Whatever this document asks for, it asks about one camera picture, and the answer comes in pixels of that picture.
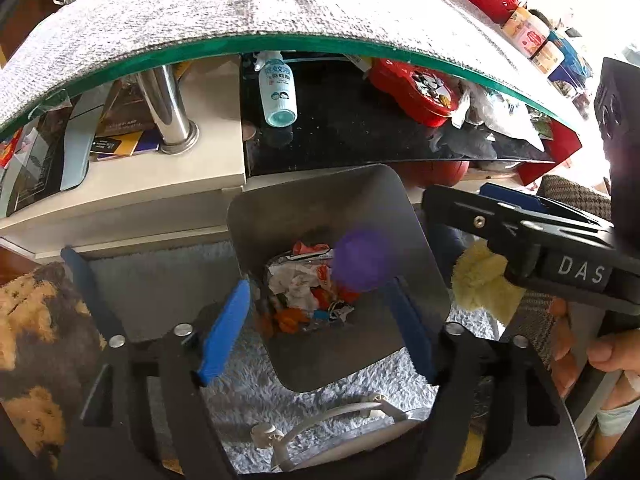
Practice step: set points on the orange snack packet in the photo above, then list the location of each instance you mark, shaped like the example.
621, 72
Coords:
290, 321

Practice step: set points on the grey table mat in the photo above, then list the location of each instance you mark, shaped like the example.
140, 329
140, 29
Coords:
250, 5

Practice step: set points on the basketball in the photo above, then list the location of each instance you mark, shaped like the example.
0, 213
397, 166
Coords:
440, 172

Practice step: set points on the white plastic hanger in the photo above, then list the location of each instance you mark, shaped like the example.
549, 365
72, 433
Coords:
310, 425

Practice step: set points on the chrome table leg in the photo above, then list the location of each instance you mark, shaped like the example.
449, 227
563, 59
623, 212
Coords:
167, 110

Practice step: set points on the yellow dark book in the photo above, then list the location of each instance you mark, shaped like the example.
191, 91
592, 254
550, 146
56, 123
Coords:
125, 142

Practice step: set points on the red cartoon tin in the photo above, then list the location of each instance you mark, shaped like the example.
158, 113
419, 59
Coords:
415, 92

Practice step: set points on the white low cabinet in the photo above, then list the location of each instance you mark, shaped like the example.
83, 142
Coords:
210, 110

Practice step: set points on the purple ball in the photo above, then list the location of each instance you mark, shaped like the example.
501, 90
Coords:
362, 260

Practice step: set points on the cream tin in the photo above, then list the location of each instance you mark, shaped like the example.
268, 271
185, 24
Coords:
546, 56

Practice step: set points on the person's right hand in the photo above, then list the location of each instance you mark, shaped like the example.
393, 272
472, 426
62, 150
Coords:
615, 350

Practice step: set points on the white plastic bag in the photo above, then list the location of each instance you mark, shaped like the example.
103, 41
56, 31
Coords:
505, 120

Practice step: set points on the blue box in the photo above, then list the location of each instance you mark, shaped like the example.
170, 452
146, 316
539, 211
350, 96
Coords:
570, 55

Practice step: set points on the brown yellow patterned blanket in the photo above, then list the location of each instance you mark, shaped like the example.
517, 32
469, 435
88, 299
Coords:
35, 340

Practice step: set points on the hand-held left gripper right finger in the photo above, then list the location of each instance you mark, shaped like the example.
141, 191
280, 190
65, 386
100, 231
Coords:
415, 332

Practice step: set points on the red box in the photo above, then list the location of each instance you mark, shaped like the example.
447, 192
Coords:
555, 152

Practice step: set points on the yellow plush toy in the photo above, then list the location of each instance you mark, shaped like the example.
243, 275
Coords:
482, 285

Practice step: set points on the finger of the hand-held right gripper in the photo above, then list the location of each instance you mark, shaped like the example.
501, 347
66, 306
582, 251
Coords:
515, 200
470, 215

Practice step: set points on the grey fluffy rug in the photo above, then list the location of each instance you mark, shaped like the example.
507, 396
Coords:
165, 285

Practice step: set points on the blue white bottle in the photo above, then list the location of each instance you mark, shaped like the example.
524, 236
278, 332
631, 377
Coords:
276, 90

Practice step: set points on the white tissue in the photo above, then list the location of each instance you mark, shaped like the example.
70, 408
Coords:
295, 282

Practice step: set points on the black glass shelf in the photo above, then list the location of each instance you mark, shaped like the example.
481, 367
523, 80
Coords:
340, 145

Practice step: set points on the round snack canisters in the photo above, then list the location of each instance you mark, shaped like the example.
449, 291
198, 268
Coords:
525, 32

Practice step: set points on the steel trash bin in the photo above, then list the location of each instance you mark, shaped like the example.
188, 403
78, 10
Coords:
310, 205

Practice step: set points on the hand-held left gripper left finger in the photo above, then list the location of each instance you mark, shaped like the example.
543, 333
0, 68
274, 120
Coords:
225, 330

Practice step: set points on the person's right forearm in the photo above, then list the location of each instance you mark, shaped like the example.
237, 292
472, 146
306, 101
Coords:
617, 410

